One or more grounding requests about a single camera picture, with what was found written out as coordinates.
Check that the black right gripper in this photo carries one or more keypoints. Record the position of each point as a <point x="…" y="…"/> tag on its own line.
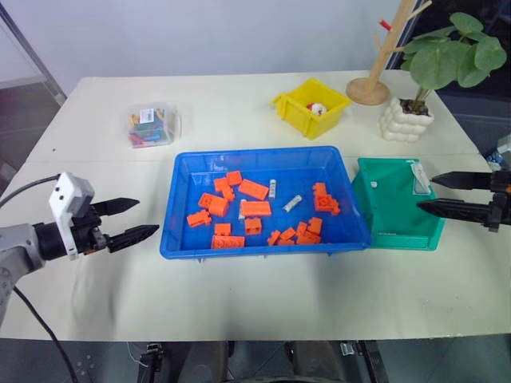
<point x="502" y="207"/>

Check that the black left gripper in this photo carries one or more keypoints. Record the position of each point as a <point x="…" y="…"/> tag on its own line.
<point x="88" y="233"/>

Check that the green plastic bin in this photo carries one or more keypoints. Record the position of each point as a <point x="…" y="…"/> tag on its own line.
<point x="393" y="207"/>

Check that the clear box of colourful items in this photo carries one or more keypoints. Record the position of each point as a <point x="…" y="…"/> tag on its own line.
<point x="151" y="127"/>

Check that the clear label tag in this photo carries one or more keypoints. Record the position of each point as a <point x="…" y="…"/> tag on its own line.
<point x="420" y="179"/>

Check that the blue and grey object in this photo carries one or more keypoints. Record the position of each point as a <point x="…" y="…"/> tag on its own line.
<point x="501" y="155"/>

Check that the large orange block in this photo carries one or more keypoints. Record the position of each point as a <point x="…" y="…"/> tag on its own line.
<point x="327" y="204"/>
<point x="214" y="203"/>

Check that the white bubbly plant pot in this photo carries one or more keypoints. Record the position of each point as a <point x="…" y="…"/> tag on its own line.
<point x="403" y="123"/>

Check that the small orange block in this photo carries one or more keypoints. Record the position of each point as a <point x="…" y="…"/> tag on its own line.
<point x="234" y="178"/>
<point x="223" y="228"/>
<point x="274" y="238"/>
<point x="253" y="226"/>
<point x="315" y="224"/>
<point x="319" y="188"/>
<point x="301" y="228"/>
<point x="287" y="234"/>

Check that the orange stepped block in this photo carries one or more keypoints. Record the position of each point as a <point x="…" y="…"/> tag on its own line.
<point x="223" y="188"/>

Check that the long orange block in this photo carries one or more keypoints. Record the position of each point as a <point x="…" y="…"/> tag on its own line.
<point x="227" y="241"/>
<point x="253" y="189"/>
<point x="256" y="208"/>

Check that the green leafy plant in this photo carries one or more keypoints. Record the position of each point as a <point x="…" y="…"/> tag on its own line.
<point x="439" y="60"/>

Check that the wooden branch stand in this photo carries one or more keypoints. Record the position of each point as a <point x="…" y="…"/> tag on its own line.
<point x="377" y="76"/>

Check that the blue plastic tray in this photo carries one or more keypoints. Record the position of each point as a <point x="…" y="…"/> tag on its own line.
<point x="263" y="159"/>

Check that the small white block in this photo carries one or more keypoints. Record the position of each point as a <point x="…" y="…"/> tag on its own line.
<point x="273" y="188"/>

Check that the yellow plastic bin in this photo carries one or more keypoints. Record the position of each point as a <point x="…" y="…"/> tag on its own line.
<point x="319" y="123"/>

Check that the small grey block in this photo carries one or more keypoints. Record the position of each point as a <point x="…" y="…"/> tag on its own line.
<point x="292" y="203"/>

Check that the small red white object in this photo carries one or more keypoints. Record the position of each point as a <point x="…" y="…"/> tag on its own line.
<point x="317" y="108"/>

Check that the small red peg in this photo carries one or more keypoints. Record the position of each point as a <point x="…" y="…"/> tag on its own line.
<point x="385" y="24"/>

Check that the silver black clamp under table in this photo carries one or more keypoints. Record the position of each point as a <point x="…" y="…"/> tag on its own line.
<point x="349" y="349"/>

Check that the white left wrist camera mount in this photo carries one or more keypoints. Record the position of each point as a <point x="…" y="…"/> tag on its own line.
<point x="66" y="199"/>

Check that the grey metal frame pole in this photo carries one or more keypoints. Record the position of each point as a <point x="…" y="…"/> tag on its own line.
<point x="36" y="56"/>

